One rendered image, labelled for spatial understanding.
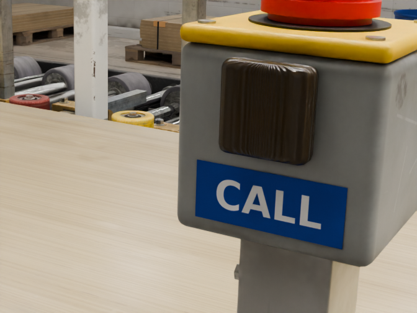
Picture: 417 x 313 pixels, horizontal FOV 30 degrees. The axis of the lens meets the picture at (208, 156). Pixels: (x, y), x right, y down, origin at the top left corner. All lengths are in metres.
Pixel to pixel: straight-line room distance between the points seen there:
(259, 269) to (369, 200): 0.06
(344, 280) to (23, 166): 0.93
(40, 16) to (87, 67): 7.09
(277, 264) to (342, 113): 0.07
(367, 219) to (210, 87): 0.06
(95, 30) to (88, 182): 0.47
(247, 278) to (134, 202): 0.75
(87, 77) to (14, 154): 0.34
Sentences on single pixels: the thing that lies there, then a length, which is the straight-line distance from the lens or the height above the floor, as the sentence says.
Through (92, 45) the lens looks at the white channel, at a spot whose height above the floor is 1.03.
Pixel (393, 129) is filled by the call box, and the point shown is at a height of 1.19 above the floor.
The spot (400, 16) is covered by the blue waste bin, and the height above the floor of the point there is 0.68.
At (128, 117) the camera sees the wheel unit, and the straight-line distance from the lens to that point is 1.46.
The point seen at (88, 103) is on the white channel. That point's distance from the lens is 1.54.
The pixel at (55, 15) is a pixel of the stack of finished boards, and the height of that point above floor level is 0.27.
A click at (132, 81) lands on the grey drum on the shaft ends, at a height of 0.84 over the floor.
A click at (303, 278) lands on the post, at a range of 0.27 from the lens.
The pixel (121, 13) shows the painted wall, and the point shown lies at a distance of 9.03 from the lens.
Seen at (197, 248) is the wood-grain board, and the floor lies 0.90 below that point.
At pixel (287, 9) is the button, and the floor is 1.23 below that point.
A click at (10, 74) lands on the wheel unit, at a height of 0.91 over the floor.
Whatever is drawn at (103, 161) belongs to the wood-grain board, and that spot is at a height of 0.90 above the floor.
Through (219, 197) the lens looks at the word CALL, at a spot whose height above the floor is 1.17.
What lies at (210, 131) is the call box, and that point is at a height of 1.19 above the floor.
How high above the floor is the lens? 1.25
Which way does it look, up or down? 16 degrees down
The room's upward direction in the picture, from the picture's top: 2 degrees clockwise
